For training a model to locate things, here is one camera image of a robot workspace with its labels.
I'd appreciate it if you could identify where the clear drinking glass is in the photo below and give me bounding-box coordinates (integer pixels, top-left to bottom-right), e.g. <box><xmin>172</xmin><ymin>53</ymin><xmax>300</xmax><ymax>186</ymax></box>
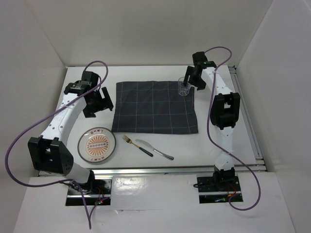
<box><xmin>177</xmin><ymin>77</ymin><xmax>191</xmax><ymax>97</ymax></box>

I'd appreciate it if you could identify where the dark grey checked cloth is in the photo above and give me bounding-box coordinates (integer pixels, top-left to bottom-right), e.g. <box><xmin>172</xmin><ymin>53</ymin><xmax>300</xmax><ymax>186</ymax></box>
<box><xmin>111</xmin><ymin>81</ymin><xmax>198</xmax><ymax>134</ymax></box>

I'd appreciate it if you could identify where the orange patterned plate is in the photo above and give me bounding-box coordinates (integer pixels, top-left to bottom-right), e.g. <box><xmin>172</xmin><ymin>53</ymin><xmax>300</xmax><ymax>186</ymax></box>
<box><xmin>77</xmin><ymin>127</ymin><xmax>117</xmax><ymax>164</ymax></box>

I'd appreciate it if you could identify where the gold fork dark handle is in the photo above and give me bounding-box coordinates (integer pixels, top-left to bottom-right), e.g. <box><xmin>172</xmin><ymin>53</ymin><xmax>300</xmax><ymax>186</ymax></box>
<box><xmin>122</xmin><ymin>135</ymin><xmax>154</xmax><ymax>157</ymax></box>

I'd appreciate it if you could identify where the silver table knife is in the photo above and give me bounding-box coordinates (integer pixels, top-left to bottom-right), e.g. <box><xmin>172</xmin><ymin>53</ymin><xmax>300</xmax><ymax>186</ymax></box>
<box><xmin>136</xmin><ymin>139</ymin><xmax>174</xmax><ymax>161</ymax></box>

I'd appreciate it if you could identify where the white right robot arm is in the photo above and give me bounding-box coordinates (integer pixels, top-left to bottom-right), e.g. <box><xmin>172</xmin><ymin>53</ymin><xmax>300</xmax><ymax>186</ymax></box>
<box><xmin>178</xmin><ymin>51</ymin><xmax>241</xmax><ymax>191</ymax></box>

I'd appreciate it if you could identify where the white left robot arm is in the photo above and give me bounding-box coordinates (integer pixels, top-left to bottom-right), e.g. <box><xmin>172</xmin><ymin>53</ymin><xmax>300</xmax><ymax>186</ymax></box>
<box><xmin>28</xmin><ymin>71</ymin><xmax>113</xmax><ymax>194</ymax></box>

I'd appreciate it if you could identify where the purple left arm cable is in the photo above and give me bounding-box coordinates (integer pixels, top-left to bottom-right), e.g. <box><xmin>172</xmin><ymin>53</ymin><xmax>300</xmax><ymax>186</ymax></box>
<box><xmin>4</xmin><ymin>60</ymin><xmax>109</xmax><ymax>230</ymax></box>

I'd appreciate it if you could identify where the aluminium rail frame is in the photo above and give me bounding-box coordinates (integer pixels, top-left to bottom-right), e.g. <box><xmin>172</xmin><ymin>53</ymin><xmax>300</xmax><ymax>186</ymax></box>
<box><xmin>38</xmin><ymin>65</ymin><xmax>268</xmax><ymax>177</ymax></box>

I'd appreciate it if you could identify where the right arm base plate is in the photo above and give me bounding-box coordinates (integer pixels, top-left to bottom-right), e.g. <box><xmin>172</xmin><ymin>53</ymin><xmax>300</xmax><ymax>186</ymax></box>
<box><xmin>193</xmin><ymin>176</ymin><xmax>243</xmax><ymax>204</ymax></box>

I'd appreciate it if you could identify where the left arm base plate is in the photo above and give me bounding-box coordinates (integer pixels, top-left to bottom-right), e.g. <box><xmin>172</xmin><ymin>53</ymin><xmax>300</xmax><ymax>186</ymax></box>
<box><xmin>65</xmin><ymin>178</ymin><xmax>112</xmax><ymax>206</ymax></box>

